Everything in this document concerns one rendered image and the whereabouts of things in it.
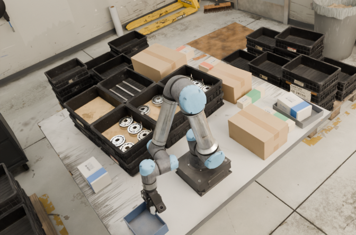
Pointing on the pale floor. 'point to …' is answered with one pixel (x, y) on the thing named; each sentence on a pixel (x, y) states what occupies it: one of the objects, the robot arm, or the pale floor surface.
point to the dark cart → (10, 148)
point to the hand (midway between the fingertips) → (156, 213)
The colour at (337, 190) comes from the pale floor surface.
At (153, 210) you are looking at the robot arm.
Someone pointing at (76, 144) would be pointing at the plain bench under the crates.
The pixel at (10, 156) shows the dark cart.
